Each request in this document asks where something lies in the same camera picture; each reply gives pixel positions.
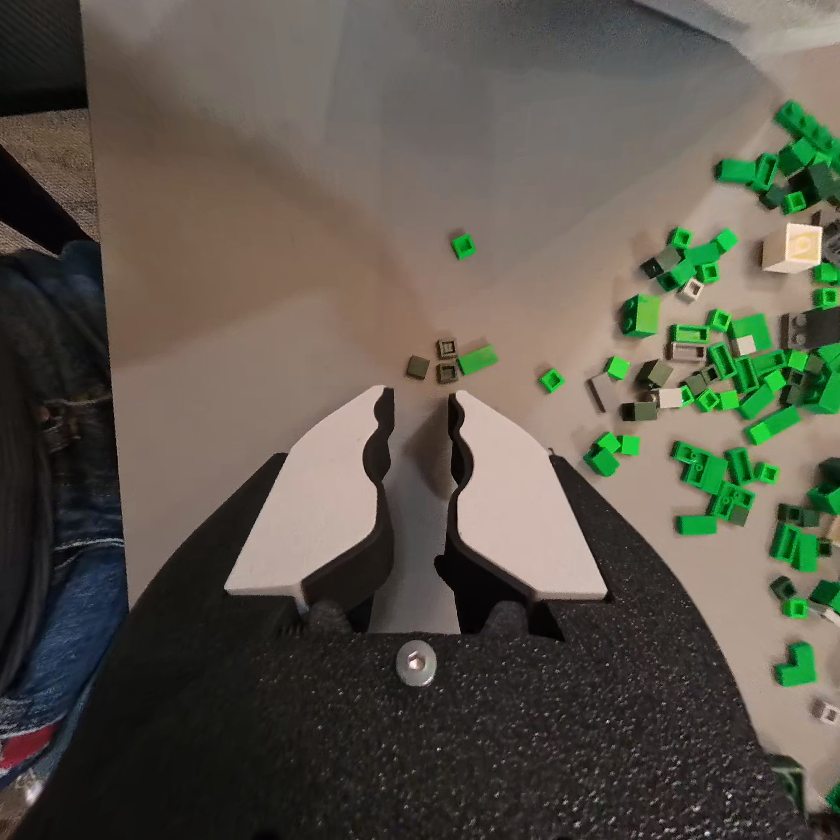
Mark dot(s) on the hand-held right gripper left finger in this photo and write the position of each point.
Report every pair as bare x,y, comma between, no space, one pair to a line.
315,512

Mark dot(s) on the person's dark sweater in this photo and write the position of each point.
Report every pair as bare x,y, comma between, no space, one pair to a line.
19,459

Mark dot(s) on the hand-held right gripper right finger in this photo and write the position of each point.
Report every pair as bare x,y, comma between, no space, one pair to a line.
518,518

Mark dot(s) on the person's blue jeans legs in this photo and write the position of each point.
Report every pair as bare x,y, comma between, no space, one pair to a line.
85,623

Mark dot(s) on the cream studded brick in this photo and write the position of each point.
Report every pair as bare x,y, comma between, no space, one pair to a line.
794,248

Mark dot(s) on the pile of small green bricks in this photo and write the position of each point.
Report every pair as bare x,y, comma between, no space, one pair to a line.
709,474

